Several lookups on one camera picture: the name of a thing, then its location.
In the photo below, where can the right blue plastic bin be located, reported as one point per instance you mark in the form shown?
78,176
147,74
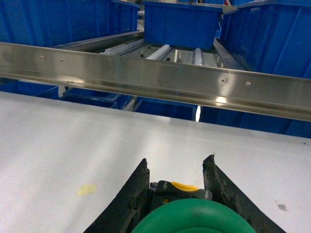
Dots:
270,36

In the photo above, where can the white roller conveyor tracks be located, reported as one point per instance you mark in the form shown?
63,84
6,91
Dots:
146,51

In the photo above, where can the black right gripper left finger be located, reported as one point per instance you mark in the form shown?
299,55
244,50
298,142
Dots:
129,206

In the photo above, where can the middle blue plastic bin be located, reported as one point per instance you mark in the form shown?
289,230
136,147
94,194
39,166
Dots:
183,25

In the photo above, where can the stainless steel shelf rail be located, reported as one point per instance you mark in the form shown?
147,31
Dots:
244,91

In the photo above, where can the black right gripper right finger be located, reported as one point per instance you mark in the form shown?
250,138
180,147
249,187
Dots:
225,192

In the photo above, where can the left blue plastic bin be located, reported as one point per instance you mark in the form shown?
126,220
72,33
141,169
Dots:
53,22

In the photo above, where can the blue plastic bin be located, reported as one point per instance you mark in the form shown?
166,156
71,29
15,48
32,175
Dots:
183,25
53,22
270,36

